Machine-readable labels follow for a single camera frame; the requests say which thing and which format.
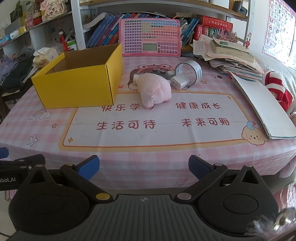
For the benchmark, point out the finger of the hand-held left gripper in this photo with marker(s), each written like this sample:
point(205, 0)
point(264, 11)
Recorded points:
point(3, 153)
point(34, 161)

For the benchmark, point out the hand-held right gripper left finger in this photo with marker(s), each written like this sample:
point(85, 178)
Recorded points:
point(89, 167)

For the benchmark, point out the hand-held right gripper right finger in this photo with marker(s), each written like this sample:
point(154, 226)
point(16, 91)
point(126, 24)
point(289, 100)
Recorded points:
point(198, 168)

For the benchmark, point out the yellow cardboard box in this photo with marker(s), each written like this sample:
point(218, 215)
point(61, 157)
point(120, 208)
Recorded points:
point(76, 88)

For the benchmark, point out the large white power adapter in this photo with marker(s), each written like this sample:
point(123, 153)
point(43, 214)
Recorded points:
point(182, 82)

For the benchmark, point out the pink plush pig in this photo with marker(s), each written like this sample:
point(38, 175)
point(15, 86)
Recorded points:
point(155, 89)

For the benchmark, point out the clear tape roll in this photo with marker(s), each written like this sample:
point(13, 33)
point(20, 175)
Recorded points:
point(196, 69)

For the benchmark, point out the grey toy car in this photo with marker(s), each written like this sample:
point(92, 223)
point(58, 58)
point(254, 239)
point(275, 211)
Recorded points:
point(161, 73)

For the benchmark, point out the white green container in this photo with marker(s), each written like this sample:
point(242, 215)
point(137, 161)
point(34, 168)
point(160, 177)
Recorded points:
point(71, 45)

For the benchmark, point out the black container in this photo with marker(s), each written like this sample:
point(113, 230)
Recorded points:
point(238, 6)

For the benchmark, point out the dark wooden chair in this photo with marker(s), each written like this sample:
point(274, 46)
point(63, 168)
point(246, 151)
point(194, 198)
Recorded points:
point(9, 96)

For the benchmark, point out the pile of clothes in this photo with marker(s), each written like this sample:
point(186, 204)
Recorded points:
point(13, 69)

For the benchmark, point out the white folder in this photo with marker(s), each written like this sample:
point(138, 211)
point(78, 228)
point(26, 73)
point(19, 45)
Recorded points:
point(263, 109)

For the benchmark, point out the grey fluffy trim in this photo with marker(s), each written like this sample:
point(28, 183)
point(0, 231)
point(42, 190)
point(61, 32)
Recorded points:
point(277, 220)

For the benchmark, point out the floral tissue box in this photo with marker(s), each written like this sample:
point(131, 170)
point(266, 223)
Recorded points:
point(45, 57)

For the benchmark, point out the red white plush toy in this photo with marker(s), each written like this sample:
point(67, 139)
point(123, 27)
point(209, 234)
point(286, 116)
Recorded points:
point(277, 89)

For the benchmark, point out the stack of papers and books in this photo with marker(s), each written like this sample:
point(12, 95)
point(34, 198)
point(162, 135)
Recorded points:
point(233, 59)

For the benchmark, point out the row of tissue packets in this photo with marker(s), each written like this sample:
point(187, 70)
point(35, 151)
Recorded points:
point(13, 34)

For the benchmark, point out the red tassel pen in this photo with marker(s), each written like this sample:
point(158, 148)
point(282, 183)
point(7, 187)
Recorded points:
point(62, 42)

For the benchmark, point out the white textured blanket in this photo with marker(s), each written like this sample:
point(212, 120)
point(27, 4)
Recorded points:
point(275, 67)

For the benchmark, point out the colourful beaded ornament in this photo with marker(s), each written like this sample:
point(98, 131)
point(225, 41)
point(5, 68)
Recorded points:
point(225, 36)

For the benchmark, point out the pink learning pad toy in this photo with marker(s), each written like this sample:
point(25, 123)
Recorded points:
point(150, 38)

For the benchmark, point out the row of teal books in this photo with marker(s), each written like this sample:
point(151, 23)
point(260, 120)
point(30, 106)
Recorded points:
point(189, 29)

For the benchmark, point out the white shelf unit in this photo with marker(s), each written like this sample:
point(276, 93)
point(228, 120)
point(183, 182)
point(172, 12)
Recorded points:
point(77, 25)

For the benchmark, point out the red thick books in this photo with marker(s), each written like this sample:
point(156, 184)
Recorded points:
point(215, 24)

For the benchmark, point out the floral paper bag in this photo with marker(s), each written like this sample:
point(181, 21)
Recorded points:
point(49, 8)

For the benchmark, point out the alphabet wall poster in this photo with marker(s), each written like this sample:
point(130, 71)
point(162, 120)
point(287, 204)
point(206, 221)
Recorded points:
point(281, 27)

